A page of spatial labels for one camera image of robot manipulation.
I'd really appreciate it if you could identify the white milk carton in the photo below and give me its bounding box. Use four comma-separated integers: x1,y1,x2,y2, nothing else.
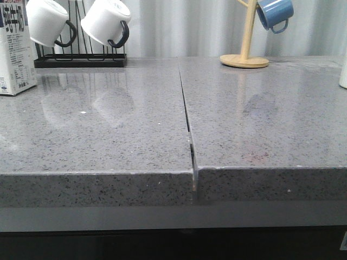
1,1,37,96

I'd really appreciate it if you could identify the white HOME mug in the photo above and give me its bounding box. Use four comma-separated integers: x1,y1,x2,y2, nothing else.
339,54,347,89

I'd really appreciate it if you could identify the wooden mug tree stand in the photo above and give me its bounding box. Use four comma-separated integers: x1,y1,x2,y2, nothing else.
219,1,269,69

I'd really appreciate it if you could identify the blue enamel mug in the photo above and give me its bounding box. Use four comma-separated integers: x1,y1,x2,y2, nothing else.
256,0,294,34

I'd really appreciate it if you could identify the black wire mug rack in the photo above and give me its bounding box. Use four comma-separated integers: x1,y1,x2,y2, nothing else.
34,1,127,68

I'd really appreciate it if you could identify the white mug black handle right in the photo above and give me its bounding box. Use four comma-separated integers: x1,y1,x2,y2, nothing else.
81,0,131,49

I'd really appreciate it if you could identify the white mug black handle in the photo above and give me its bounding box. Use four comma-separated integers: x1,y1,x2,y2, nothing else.
81,0,131,49
26,0,77,48

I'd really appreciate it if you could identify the white mug black handle left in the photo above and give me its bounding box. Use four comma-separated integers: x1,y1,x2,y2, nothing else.
26,0,77,48

